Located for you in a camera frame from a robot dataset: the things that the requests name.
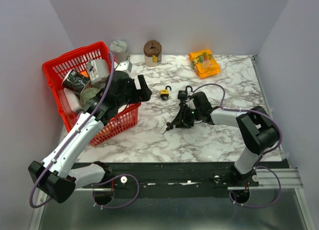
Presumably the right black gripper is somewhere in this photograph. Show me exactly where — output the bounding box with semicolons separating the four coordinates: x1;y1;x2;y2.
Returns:
170;103;202;129

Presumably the black key bunch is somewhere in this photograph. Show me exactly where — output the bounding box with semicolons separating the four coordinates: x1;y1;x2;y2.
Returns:
162;122;174;134

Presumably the yellow padlock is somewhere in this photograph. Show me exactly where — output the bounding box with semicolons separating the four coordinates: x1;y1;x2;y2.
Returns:
160;85;172;101

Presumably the black padlock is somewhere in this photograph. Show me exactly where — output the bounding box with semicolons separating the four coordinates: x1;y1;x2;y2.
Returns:
177;85;193;102

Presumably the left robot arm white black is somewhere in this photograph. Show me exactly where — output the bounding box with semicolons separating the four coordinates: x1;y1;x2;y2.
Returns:
28;70;152;203

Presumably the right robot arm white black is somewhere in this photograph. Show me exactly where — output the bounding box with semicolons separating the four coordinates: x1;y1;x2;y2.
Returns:
166;92;281;186

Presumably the brown lidded white jar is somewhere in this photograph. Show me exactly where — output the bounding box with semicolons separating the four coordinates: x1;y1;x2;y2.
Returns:
143;40;162;67

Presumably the grey marbled cylinder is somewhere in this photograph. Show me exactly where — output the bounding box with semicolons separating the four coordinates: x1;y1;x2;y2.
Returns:
110;40;130;64

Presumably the grey white carton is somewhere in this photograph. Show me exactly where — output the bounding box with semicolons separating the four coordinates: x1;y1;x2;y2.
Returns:
86;59;109;85

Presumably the green melon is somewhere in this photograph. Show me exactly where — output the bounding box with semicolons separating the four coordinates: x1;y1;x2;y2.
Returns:
80;87;100;107

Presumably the orange snack bag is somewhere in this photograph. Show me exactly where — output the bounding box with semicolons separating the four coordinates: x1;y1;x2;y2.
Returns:
188;49;220;79

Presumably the black patterned cup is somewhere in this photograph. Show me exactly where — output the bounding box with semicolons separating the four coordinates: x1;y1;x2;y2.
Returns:
61;69;90;96

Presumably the red plastic basket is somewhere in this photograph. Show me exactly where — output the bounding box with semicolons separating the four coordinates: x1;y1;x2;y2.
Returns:
42;41;140;146

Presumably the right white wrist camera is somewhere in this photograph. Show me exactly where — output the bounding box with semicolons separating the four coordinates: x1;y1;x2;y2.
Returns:
187;99;196;110

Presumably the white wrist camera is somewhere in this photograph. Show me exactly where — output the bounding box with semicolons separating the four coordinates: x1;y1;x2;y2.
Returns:
187;99;196;110
115;60;133;77

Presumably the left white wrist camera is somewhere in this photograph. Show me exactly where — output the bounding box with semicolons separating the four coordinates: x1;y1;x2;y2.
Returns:
115;60;133;77

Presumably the black mounting rail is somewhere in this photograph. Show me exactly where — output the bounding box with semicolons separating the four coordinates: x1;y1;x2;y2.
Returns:
107;162;259;199

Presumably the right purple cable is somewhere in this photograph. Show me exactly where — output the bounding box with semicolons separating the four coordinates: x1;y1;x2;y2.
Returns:
193;83;284;208

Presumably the purple cable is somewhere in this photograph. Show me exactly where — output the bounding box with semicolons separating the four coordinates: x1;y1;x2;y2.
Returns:
29;51;116;209
193;83;284;208

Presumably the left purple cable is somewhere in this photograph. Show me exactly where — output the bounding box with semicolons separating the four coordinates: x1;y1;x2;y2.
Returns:
29;51;116;209

